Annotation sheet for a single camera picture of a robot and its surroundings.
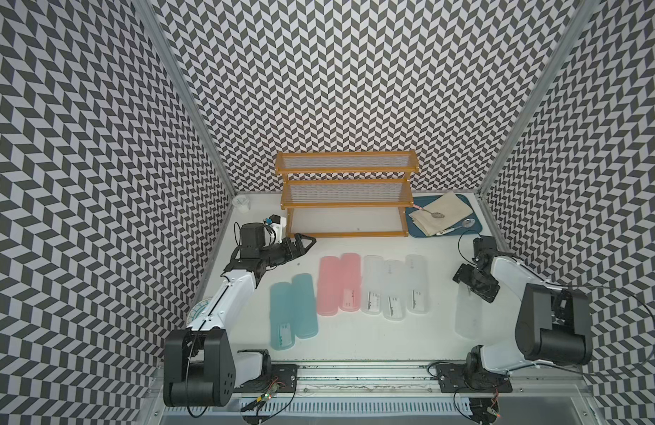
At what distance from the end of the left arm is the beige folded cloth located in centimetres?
50

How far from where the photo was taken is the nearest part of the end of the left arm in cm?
62

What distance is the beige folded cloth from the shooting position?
1071mm
